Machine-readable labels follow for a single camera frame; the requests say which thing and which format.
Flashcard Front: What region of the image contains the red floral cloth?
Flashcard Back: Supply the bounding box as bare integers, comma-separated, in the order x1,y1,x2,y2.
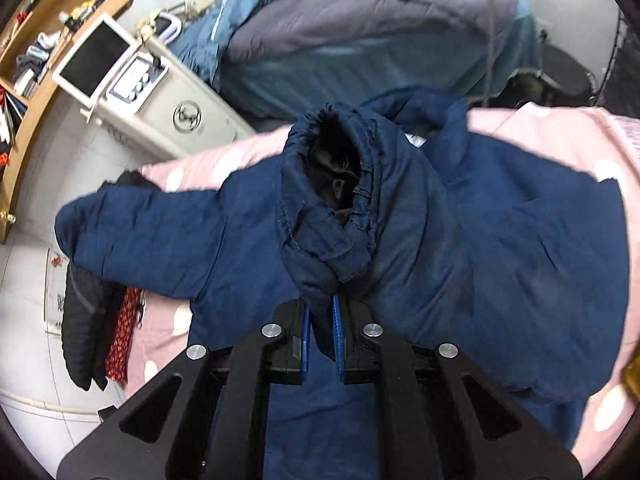
105,287,142,385

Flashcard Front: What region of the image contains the navy blue padded jacket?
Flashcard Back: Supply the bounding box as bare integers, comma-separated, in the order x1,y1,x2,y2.
58,89,629,479

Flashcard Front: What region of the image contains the wooden wall shelf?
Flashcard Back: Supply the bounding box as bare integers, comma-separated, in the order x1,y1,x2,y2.
1,0,134,242

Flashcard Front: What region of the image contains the black jacket hanging bedside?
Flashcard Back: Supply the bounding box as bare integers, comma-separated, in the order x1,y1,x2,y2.
60,169,162,392

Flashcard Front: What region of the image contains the white washing machine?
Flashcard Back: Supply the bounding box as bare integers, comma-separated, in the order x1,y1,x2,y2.
81,36,256,160

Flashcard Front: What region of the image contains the white computer monitor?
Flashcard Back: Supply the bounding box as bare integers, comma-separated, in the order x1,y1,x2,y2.
52,13,140,108

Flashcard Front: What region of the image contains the golden yellow satin garment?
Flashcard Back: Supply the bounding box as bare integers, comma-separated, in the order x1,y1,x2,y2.
622,350,640,401

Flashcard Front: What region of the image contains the grey blue bedding pile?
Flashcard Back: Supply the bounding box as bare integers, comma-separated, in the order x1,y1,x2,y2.
170,0,541,120

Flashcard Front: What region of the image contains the black metal wire rack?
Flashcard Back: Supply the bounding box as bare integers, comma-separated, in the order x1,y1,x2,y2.
597,12,640,118

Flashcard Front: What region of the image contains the pink polka dot bedsheet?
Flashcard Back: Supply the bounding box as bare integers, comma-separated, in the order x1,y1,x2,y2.
125,103,639,474

